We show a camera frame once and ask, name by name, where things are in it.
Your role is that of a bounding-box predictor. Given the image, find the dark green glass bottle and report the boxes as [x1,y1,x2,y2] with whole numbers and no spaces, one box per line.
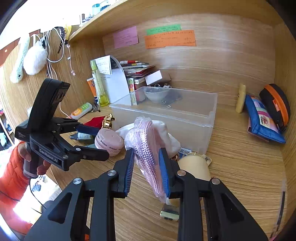
[70,132,94,143]

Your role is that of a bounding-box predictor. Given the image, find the beige cream plastic tub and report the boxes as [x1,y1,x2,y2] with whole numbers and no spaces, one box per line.
[178,152,212,181]

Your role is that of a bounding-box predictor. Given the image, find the pink round compact case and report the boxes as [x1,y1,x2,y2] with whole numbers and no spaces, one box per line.
[94,128,124,157]

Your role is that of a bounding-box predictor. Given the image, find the red velvet gold-ribbon pouch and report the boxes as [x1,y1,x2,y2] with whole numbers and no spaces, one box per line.
[84,113,115,129]

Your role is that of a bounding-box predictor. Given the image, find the white drawstring cloth pouch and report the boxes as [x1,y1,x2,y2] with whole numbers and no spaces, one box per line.
[115,120,181,158]

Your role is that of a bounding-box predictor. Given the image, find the pink braided rope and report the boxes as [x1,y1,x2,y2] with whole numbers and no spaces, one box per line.
[124,116,168,204]

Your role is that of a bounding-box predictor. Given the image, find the wrapped used eraser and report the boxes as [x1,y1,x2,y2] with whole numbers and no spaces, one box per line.
[159,204,179,221]

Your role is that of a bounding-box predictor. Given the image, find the orange green glue bottle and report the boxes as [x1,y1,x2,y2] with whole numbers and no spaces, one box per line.
[70,102,93,120]

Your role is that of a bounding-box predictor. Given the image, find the metal nail clippers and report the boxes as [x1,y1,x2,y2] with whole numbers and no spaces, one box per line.
[92,99,100,112]

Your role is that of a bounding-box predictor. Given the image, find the blue staples box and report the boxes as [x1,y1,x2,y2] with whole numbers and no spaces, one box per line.
[178,147,192,158]

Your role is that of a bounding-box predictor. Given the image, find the yellow spray bottle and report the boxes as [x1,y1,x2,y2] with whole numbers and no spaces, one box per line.
[90,60,109,107]

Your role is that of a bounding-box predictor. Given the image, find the orange tube behind bottle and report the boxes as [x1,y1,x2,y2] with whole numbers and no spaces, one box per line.
[87,77,97,97]

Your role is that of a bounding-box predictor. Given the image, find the orange jacket sleeve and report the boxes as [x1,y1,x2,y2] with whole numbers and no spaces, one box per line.
[1,142,32,235]

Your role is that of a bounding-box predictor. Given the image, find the white fluffy hanging toy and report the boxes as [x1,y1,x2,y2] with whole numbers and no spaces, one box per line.
[23,41,47,75]

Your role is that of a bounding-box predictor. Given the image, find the white paper stand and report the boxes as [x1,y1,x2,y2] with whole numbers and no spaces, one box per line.
[95,55,130,104]

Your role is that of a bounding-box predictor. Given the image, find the clear plastic storage bin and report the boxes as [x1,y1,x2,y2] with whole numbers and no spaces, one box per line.
[110,87,218,154]

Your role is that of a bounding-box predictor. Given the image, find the pink notebook under pouch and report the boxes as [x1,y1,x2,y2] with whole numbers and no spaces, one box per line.
[247,118,269,142]

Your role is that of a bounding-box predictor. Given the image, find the red white marker pen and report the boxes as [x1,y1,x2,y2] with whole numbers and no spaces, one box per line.
[119,60,140,65]

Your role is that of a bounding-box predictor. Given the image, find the stack of books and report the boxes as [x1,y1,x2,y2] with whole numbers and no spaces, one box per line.
[119,60,156,103]

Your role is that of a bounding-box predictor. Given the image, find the blue patchwork pouch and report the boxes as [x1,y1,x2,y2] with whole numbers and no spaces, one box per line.
[245,94,286,144]

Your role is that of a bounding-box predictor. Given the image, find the clear bowl with clips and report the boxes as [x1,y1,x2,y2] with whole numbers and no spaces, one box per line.
[143,87,182,105]

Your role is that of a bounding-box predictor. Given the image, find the small white cardboard box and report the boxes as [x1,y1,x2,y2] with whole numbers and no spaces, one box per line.
[145,70,171,86]

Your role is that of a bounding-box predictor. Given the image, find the pink sticky note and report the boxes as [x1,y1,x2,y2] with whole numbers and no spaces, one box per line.
[113,26,139,49]

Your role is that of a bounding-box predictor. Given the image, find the yellow lotion tube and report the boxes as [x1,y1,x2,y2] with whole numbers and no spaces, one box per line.
[235,83,246,113]

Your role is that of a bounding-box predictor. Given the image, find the black orange zipper case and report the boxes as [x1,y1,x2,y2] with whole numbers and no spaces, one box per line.
[259,83,290,133]

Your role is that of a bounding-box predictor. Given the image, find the green sticky note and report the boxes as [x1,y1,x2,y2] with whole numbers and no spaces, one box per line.
[146,24,181,36]

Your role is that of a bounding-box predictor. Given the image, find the orange sticky note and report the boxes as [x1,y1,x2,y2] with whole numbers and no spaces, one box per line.
[144,30,196,49]

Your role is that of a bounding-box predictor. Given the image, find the white charging cable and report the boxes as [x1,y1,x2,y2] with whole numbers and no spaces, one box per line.
[30,27,77,119]

